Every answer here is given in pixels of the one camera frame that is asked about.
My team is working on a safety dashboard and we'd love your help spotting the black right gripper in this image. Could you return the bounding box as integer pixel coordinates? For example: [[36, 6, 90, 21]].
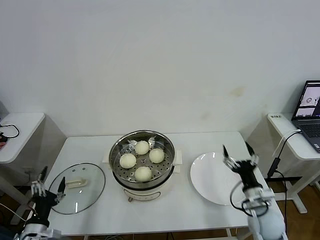
[[222, 141, 264, 193]]

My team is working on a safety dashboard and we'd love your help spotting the cream electric cooker base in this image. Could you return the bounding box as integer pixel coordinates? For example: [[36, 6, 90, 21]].
[[103, 149, 184, 202]]

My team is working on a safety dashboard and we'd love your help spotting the black looped cable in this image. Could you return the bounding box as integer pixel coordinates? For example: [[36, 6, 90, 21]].
[[0, 123, 20, 139]]

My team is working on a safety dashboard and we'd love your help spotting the white side table beige panel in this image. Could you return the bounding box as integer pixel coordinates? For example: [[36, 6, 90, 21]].
[[0, 112, 68, 225]]

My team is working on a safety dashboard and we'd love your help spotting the stainless steel steamer basket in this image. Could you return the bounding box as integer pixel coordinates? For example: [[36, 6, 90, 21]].
[[109, 129, 176, 191]]

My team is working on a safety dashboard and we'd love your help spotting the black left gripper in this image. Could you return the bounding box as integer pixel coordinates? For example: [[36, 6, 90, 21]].
[[25, 165, 67, 223]]

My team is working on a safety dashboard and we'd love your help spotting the white steamed baozi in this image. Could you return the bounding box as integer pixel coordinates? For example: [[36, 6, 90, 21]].
[[134, 166, 153, 182], [148, 148, 166, 164], [134, 140, 151, 155], [119, 153, 137, 169]]

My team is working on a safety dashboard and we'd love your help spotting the white round plate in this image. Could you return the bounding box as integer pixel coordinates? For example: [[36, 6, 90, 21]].
[[189, 152, 251, 206]]

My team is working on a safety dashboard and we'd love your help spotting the glass lid with cream handle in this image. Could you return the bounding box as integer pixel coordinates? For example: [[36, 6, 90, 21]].
[[48, 162, 106, 215]]

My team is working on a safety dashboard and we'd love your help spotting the black cable with adapter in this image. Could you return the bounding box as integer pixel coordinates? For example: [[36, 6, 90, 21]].
[[267, 131, 305, 221]]

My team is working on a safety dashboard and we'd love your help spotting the grey laptop with dark screen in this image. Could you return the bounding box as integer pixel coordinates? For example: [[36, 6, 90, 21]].
[[291, 80, 320, 154]]

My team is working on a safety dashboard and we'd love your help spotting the white side table with label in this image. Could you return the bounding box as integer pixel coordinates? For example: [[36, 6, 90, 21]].
[[267, 112, 320, 215]]

